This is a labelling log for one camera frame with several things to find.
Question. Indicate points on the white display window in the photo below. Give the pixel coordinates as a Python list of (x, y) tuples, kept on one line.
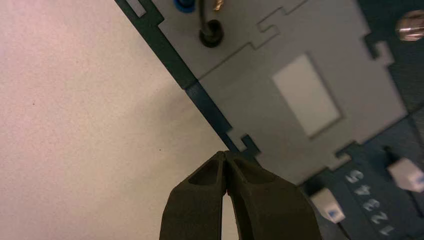
[(306, 96)]

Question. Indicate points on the metal toggle switch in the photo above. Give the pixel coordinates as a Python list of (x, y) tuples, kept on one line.
[(410, 26)]

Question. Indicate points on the dark teal grey control box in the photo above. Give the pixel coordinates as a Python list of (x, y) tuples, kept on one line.
[(251, 82)]

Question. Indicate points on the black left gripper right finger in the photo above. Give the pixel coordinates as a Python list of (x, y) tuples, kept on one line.
[(271, 208)]

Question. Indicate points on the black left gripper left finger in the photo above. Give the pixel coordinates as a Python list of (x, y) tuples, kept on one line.
[(195, 212)]

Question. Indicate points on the white slider knob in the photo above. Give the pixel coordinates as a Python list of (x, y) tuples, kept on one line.
[(328, 205), (405, 174)]

